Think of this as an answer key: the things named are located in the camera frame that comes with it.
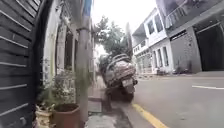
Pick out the grey pavement strip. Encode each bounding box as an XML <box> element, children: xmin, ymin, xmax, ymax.
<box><xmin>136</xmin><ymin>70</ymin><xmax>224</xmax><ymax>81</ymax></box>

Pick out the white two-storey building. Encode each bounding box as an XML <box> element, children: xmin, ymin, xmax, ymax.
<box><xmin>131</xmin><ymin>7</ymin><xmax>175</xmax><ymax>75</ymax></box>

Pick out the dark slatted wall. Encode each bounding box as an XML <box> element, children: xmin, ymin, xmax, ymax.
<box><xmin>0</xmin><ymin>0</ymin><xmax>45</xmax><ymax>128</ymax></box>

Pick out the plant in pale pot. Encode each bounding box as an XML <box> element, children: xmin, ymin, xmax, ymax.
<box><xmin>34</xmin><ymin>87</ymin><xmax>55</xmax><ymax>128</ymax></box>

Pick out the covered parked scooter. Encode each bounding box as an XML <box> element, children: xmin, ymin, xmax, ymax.
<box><xmin>102</xmin><ymin>53</ymin><xmax>139</xmax><ymax>101</ymax></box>

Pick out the building with arched window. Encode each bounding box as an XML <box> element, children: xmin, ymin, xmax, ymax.
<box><xmin>39</xmin><ymin>0</ymin><xmax>98</xmax><ymax>128</ymax></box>

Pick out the dark grey building with garage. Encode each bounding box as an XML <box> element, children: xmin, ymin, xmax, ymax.
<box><xmin>155</xmin><ymin>0</ymin><xmax>224</xmax><ymax>75</ymax></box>

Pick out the grey paved pavement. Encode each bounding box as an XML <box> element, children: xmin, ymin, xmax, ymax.
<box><xmin>84</xmin><ymin>74</ymin><xmax>135</xmax><ymax>128</ymax></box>

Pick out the tree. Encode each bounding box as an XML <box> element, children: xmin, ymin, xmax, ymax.
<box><xmin>94</xmin><ymin>15</ymin><xmax>135</xmax><ymax>68</ymax></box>

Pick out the plant in brown pot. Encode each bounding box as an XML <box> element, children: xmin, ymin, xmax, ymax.
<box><xmin>49</xmin><ymin>69</ymin><xmax>82</xmax><ymax>128</ymax></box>

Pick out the grey asphalt road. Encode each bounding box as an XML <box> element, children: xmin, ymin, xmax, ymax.
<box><xmin>130</xmin><ymin>76</ymin><xmax>224</xmax><ymax>128</ymax></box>

